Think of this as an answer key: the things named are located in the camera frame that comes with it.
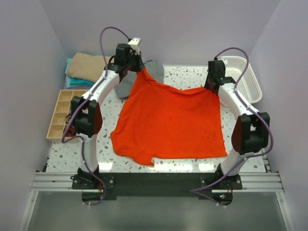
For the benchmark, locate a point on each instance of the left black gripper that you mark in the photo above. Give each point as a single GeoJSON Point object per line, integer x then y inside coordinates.
{"type": "Point", "coordinates": [139, 67]}

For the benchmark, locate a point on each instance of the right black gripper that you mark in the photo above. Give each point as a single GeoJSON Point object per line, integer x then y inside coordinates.
{"type": "Point", "coordinates": [206, 84]}

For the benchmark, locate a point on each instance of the orange t-shirt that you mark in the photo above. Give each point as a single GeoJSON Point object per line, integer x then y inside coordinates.
{"type": "Point", "coordinates": [161, 121]}

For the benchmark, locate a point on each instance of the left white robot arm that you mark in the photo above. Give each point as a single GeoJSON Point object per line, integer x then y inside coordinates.
{"type": "Point", "coordinates": [86, 115]}

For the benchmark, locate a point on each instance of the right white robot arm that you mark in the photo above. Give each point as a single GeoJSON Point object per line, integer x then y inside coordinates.
{"type": "Point", "coordinates": [251, 131]}

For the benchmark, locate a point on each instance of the grey folded t-shirt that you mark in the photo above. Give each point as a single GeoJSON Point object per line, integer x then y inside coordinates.
{"type": "Point", "coordinates": [153, 67]}

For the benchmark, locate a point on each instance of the white plastic basket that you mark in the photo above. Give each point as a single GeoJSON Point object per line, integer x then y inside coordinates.
{"type": "Point", "coordinates": [248, 85]}

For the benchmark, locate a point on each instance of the beige folded t-shirt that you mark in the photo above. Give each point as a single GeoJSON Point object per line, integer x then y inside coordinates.
{"type": "Point", "coordinates": [87, 67]}

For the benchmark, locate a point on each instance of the teal folded t-shirt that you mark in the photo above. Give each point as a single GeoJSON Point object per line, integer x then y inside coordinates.
{"type": "Point", "coordinates": [71, 82]}

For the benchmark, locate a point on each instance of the wooden compartment tray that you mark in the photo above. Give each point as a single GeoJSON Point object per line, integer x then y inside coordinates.
{"type": "Point", "coordinates": [62, 108]}

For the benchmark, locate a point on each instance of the black white patterned item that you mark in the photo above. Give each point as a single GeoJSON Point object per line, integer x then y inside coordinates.
{"type": "Point", "coordinates": [68, 117]}

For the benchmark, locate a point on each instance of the red black patterned item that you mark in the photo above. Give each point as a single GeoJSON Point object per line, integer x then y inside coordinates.
{"type": "Point", "coordinates": [70, 132]}

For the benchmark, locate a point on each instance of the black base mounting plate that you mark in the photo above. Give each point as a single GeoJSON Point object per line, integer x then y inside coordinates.
{"type": "Point", "coordinates": [114, 185]}

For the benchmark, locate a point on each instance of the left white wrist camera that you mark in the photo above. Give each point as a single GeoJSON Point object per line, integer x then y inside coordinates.
{"type": "Point", "coordinates": [134, 43]}

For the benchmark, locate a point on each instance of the aluminium rail frame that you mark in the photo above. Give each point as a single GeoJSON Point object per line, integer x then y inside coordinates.
{"type": "Point", "coordinates": [55, 206]}

